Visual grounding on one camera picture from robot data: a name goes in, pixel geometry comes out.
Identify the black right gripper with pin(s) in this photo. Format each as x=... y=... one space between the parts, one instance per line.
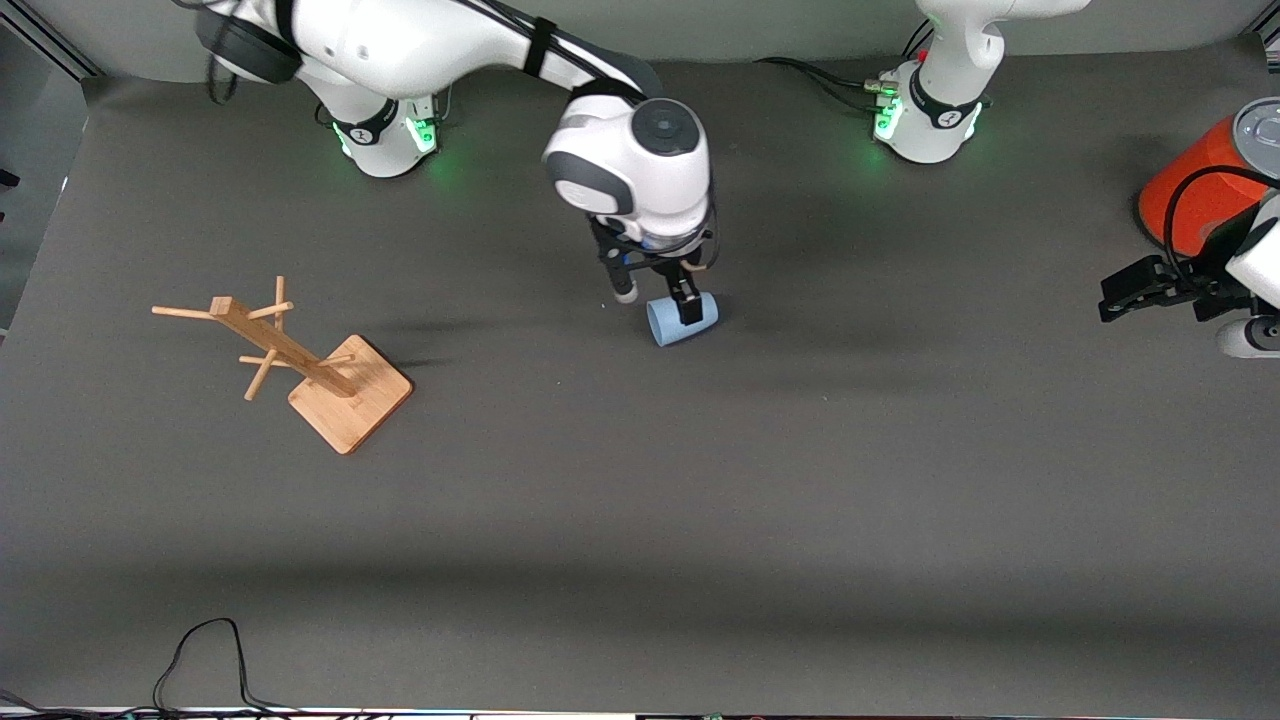
x=668 y=266

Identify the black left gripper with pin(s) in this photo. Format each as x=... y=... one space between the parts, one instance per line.
x=1186 y=287

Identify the light blue cup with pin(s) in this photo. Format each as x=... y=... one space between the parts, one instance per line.
x=667 y=325

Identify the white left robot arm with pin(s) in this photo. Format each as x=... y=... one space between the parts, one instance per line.
x=950 y=70

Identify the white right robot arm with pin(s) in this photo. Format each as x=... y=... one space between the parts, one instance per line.
x=430 y=45

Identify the wooden cup rack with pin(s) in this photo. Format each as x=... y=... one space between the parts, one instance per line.
x=350 y=400

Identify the orange can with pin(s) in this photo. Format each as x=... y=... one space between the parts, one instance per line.
x=1190 y=190

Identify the aluminium frame rail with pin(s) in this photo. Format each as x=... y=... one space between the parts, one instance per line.
x=1268 y=38
x=60 y=40

